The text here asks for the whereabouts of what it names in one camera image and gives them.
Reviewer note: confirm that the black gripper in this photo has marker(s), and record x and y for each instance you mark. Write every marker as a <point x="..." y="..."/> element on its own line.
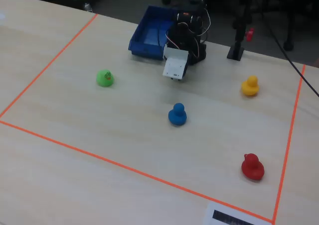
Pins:
<point x="183" y="73"/>

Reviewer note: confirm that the red rubber duck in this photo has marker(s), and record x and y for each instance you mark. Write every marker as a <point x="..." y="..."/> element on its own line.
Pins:
<point x="252" y="169"/>

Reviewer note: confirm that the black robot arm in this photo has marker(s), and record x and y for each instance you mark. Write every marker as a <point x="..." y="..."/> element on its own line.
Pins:
<point x="198" y="52"/>

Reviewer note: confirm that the blue rubber duck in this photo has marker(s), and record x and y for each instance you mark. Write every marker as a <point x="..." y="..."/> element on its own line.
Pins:
<point x="177" y="116"/>

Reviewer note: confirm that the green rubber duck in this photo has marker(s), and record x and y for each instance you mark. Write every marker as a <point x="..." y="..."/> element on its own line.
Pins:
<point x="104" y="79"/>

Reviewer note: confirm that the yellow rubber duck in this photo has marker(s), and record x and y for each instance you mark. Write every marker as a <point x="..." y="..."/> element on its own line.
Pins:
<point x="250" y="86"/>

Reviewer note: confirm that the blue plastic bin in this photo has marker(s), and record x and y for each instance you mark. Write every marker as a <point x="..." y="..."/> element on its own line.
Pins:
<point x="149" y="35"/>

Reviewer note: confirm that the black clamp base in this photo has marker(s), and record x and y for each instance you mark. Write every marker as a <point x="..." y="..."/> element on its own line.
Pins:
<point x="235" y="52"/>

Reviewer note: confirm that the red clamp knob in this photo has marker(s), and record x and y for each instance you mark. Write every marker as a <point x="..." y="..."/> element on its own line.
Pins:
<point x="250" y="34"/>

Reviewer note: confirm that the orange tape strip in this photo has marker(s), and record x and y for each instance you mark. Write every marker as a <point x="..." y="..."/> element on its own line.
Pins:
<point x="139" y="172"/>
<point x="49" y="64"/>
<point x="290" y="135"/>

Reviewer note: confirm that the clear plastic bottle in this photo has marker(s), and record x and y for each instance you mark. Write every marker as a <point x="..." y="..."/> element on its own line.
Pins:
<point x="87" y="7"/>

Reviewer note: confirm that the black office chair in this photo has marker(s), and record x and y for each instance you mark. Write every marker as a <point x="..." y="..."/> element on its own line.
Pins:
<point x="289" y="18"/>

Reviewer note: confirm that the white paper with black bar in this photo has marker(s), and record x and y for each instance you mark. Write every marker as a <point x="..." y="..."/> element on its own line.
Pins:
<point x="229" y="213"/>

